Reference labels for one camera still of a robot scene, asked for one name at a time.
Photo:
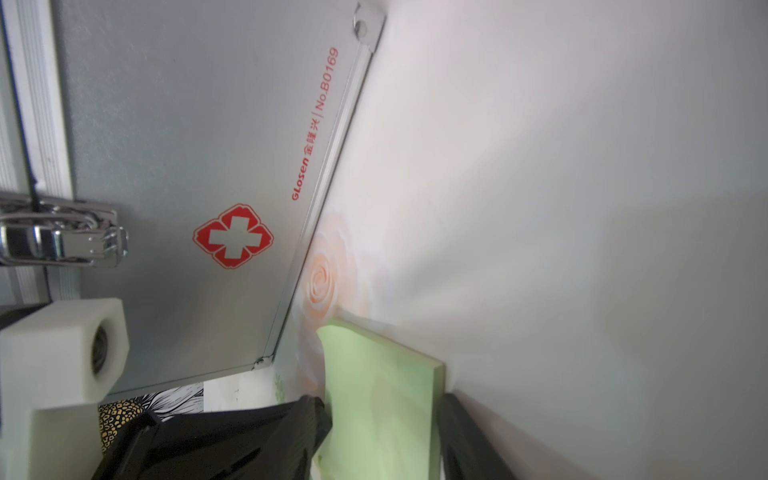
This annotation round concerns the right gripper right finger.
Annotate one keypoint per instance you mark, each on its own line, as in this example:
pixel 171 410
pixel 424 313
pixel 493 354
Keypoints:
pixel 466 452

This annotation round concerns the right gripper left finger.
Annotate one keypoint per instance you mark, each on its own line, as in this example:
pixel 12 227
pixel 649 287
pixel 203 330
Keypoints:
pixel 275 442

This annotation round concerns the green memo pad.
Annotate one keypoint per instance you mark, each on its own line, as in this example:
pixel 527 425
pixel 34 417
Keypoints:
pixel 382 398

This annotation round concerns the silver metal first-aid case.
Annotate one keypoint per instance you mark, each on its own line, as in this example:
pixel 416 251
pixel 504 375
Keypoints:
pixel 175 155

